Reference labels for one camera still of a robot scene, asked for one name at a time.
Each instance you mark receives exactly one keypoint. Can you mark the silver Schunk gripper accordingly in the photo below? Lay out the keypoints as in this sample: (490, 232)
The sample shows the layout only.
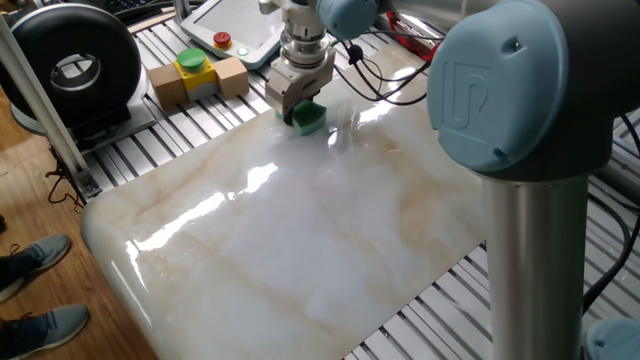
(295, 92)

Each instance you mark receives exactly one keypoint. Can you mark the green sponge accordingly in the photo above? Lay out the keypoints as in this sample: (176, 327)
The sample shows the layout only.
(310, 117)

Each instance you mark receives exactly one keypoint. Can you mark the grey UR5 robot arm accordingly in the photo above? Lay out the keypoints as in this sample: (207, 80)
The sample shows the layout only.
(530, 200)

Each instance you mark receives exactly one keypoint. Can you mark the white gripper adapter plate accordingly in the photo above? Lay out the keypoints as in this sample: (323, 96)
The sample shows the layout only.
(300, 72)

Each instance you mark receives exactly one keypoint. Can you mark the silver force torque sensor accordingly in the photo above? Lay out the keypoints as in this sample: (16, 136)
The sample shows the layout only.
(302, 47)

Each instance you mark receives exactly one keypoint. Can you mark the light wooden block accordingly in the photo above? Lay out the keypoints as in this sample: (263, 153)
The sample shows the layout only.
(167, 85)
(231, 76)

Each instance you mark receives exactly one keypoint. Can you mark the white teach pendant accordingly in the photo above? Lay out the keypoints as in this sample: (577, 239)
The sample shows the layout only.
(240, 25)

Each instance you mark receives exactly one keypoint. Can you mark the yellow box with green button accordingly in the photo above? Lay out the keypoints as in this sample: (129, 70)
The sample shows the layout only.
(196, 75)

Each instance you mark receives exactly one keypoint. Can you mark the glossy marble pattern board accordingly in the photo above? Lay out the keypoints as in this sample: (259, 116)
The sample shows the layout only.
(300, 225)

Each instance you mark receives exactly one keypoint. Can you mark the black keyboard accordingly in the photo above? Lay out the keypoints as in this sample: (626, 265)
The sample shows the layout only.
(127, 5)

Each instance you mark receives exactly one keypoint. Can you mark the grey shoe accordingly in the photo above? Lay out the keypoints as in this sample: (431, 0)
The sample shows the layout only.
(47, 252)
(60, 325)

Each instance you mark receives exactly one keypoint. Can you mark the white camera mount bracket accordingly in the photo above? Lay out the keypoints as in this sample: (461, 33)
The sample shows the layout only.
(295, 15)

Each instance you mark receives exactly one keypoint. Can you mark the thin aluminium post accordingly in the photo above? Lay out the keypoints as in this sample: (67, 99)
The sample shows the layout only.
(181, 9)

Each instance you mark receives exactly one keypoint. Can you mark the thick aluminium frame post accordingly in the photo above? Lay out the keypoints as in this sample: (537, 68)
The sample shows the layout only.
(45, 115)

